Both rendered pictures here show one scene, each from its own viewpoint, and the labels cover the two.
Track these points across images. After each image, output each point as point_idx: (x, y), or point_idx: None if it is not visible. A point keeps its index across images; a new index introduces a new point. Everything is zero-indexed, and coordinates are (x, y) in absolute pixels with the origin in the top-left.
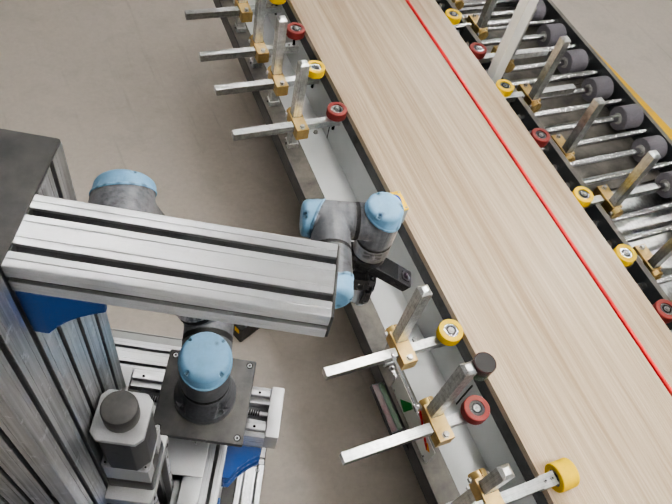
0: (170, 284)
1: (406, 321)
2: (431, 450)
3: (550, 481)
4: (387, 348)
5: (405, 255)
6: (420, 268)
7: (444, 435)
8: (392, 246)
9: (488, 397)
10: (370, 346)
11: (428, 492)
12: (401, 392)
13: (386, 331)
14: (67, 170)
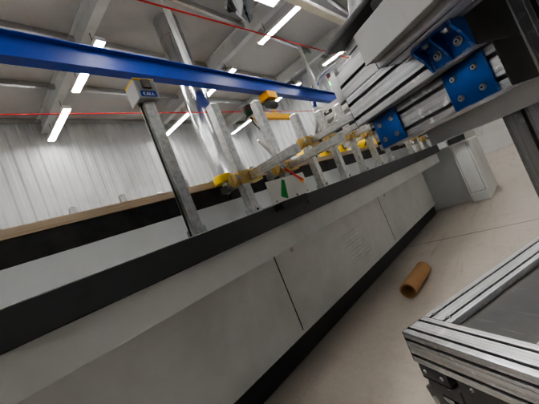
0: None
1: (231, 139)
2: (301, 175)
3: None
4: (249, 191)
5: (145, 234)
6: (164, 212)
7: (290, 158)
8: (127, 259)
9: (255, 185)
10: (249, 215)
11: (324, 193)
12: (277, 189)
13: (237, 175)
14: None
